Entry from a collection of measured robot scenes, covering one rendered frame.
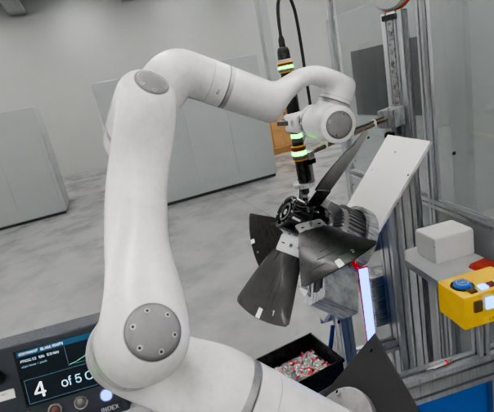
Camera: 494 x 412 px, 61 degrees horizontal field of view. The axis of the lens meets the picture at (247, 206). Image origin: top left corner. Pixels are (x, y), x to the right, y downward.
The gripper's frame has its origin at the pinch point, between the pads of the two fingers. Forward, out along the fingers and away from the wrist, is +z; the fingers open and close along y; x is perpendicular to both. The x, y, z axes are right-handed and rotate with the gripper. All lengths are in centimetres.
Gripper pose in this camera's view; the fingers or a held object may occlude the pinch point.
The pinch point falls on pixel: (294, 118)
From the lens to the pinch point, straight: 124.9
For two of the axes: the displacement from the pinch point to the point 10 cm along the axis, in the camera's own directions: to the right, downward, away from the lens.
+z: -2.1, -2.5, 9.5
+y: 9.6, -2.4, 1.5
